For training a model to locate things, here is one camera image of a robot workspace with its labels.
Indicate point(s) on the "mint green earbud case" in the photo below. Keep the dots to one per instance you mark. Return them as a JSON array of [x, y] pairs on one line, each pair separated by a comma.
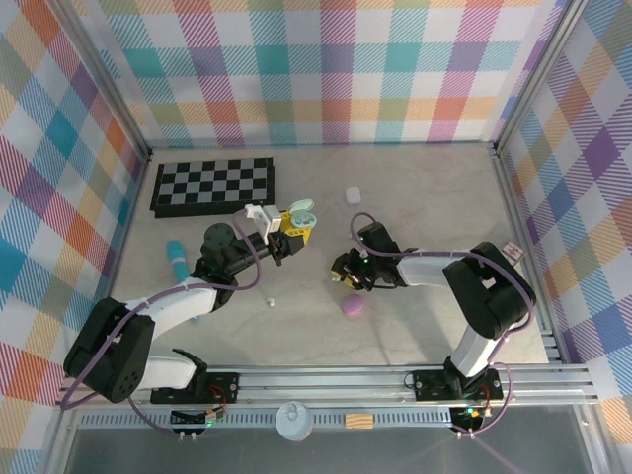
[[302, 212]]

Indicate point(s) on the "purple earbud charging case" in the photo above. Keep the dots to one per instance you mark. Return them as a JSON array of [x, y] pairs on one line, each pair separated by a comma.
[[353, 307]]

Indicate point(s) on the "white earbud charging case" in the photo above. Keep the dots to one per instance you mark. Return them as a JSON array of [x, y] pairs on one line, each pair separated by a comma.
[[352, 195]]

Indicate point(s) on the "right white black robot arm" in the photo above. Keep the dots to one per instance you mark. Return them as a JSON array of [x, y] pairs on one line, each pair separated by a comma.
[[424, 271]]

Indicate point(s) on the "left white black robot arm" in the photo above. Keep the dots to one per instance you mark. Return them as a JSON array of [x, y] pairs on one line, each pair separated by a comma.
[[182, 303]]

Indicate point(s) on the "black grey chessboard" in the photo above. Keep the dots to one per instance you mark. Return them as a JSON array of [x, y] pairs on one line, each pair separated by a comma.
[[212, 187]]

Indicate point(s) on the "teal cylinder tube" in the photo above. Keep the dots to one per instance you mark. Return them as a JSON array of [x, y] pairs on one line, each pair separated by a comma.
[[178, 261]]

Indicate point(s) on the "playing card box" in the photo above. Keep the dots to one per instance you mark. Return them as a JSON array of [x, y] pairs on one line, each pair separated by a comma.
[[514, 251]]

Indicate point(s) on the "small wooden block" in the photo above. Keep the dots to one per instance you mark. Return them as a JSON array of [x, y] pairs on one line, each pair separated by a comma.
[[359, 421]]

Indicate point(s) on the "perforated metal strip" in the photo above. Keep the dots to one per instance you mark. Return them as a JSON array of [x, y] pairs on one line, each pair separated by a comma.
[[326, 419]]

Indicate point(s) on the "grey metal panel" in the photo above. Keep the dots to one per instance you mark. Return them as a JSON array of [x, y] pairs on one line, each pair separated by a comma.
[[345, 454]]

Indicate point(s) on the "right small circuit board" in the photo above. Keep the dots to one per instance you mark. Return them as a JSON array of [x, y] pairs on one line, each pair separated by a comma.
[[469, 417]]

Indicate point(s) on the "small circuit board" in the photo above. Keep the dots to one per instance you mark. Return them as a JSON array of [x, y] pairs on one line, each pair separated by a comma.
[[197, 418], [469, 417]]

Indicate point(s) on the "left small circuit board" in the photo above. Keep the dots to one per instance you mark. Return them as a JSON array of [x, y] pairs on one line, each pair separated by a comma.
[[197, 418]]

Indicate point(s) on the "aluminium mounting rail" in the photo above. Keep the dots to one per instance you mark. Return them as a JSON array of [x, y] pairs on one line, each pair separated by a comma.
[[321, 385]]

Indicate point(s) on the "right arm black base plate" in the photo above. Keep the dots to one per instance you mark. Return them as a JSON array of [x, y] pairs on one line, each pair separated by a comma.
[[429, 385]]

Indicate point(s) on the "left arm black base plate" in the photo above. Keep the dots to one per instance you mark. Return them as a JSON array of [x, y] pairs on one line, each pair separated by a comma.
[[222, 385]]

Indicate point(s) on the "right aluminium side rail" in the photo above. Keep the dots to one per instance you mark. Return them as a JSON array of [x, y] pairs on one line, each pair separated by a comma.
[[513, 202]]

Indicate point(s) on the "left aluminium frame post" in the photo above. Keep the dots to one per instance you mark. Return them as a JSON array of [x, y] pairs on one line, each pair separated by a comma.
[[111, 81]]

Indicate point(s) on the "aluminium frame post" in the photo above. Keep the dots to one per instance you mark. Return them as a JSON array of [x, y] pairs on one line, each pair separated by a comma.
[[111, 81], [538, 74]]

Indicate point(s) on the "right aluminium frame post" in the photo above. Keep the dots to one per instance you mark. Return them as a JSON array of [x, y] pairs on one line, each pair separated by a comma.
[[538, 74]]

